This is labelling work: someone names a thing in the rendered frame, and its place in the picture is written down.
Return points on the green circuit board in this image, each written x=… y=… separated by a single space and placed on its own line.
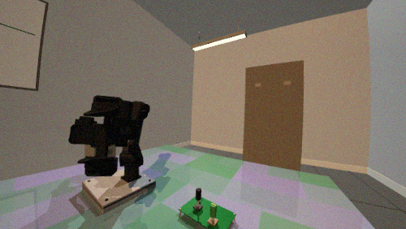
x=207 y=213

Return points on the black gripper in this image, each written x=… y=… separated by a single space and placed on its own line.
x=106 y=134

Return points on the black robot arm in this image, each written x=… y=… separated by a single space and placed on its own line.
x=134 y=113

